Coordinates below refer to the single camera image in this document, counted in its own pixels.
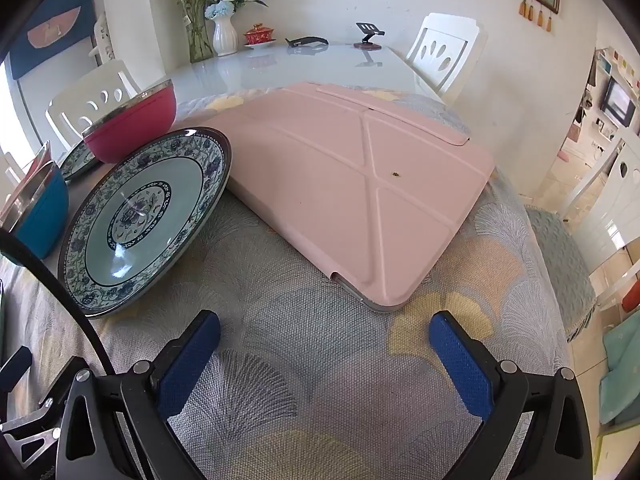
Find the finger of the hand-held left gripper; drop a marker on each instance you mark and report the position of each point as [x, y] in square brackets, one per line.
[12, 364]

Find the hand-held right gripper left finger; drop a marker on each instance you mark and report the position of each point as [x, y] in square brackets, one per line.
[190, 365]

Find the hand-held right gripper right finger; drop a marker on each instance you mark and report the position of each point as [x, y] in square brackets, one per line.
[460, 367]

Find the fan-patterned tablecloth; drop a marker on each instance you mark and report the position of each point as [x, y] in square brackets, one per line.
[310, 345]

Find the blue steel bowl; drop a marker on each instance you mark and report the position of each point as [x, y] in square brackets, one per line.
[42, 217]

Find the teal floor cushion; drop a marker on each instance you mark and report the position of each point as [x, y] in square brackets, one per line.
[620, 375]

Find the large blue patterned plate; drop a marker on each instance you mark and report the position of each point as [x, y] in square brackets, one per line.
[145, 210]

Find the pink tablet case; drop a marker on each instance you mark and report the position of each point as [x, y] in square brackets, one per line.
[350, 185]

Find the white dining chair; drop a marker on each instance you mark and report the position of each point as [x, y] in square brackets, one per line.
[610, 210]
[102, 40]
[100, 91]
[442, 35]

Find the television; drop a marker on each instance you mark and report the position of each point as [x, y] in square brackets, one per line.
[617, 100]

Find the clear glass vase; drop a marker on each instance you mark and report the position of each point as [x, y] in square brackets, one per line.
[200, 47]

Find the white saucer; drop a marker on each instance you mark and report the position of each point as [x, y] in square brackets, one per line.
[260, 45]

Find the white ceramic vase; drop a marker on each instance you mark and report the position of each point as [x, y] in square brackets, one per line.
[225, 37]

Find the red lidded teacup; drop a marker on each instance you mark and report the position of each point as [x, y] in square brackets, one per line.
[257, 35]

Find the folded black phone stand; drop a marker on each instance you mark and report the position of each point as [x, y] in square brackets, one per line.
[305, 41]

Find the upright black phone stand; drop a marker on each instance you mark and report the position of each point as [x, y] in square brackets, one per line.
[367, 30]

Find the orange tassel wall hanging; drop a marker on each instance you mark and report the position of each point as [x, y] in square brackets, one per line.
[540, 16]

